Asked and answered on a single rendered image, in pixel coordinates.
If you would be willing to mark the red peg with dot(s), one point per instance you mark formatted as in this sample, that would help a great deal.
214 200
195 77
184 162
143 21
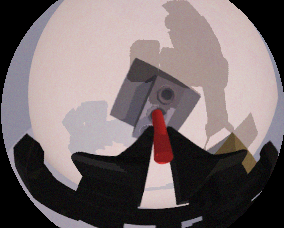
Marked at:
162 151

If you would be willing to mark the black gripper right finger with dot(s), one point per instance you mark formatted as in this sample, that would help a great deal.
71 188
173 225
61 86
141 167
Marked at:
192 166

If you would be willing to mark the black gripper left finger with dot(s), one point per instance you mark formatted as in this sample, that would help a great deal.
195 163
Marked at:
128 168

